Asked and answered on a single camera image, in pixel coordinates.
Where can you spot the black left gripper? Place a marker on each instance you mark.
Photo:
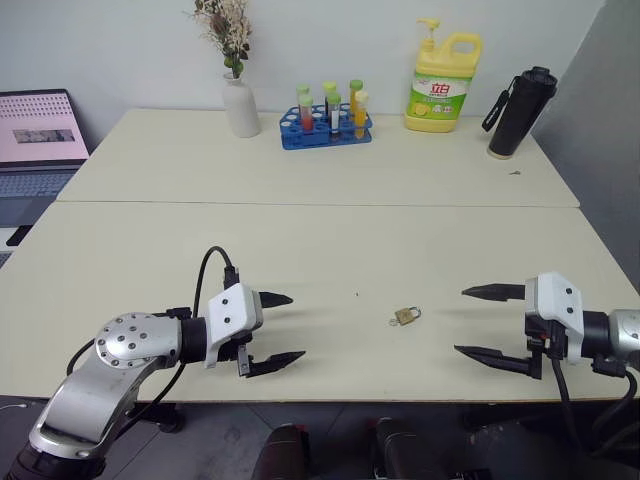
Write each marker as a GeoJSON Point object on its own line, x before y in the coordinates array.
{"type": "Point", "coordinates": [243, 361]}

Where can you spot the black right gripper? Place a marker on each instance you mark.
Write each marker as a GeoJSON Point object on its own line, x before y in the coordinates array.
{"type": "Point", "coordinates": [542, 332]}

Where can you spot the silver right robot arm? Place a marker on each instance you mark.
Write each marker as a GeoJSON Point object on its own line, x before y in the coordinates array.
{"type": "Point", "coordinates": [622, 335]}

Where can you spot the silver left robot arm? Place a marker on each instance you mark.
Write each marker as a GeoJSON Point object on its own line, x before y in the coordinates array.
{"type": "Point", "coordinates": [110, 350]}

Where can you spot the small brass padlock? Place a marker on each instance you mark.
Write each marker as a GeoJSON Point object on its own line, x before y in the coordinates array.
{"type": "Point", "coordinates": [406, 316]}

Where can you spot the dark rounded shape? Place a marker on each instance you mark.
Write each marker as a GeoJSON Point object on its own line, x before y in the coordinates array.
{"type": "Point", "coordinates": [405, 450]}
{"type": "Point", "coordinates": [282, 455]}

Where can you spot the black table clamp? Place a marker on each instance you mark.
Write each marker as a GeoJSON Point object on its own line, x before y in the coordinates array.
{"type": "Point", "coordinates": [171, 419]}

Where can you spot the blue test tube rack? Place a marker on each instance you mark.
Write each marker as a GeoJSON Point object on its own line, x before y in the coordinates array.
{"type": "Point", "coordinates": [300, 140]}

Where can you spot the green-capped tube with red liquid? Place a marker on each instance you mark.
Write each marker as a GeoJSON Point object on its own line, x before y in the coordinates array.
{"type": "Point", "coordinates": [305, 112]}

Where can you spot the green-capped tube with white label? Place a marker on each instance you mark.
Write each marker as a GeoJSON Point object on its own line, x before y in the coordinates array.
{"type": "Point", "coordinates": [334, 117]}

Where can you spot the white ceramic vase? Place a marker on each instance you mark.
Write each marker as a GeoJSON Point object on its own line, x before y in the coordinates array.
{"type": "Point", "coordinates": [241, 107]}

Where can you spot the cream-capped tube with orange liquid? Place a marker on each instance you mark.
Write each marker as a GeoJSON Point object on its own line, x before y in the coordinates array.
{"type": "Point", "coordinates": [361, 115]}

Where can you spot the yellow dish soap pump bottle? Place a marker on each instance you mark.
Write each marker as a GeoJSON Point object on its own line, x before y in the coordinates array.
{"type": "Point", "coordinates": [435, 95]}

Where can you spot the green-capped tube with dark liquid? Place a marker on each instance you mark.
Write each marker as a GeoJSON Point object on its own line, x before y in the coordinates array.
{"type": "Point", "coordinates": [330, 90]}

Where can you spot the green-capped tube with orange liquid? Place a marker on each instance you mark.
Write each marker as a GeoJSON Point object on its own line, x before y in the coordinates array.
{"type": "Point", "coordinates": [356, 86]}

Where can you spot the black flat phone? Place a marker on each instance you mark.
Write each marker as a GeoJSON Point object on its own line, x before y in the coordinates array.
{"type": "Point", "coordinates": [19, 235]}

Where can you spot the grey laptop with pink screen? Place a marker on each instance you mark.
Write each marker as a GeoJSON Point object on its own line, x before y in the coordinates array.
{"type": "Point", "coordinates": [35, 135]}

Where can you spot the dried flower bouquet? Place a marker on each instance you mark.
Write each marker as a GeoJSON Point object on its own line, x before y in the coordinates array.
{"type": "Point", "coordinates": [225, 25]}

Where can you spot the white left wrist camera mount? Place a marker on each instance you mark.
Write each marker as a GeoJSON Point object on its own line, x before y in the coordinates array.
{"type": "Point", "coordinates": [235, 310]}

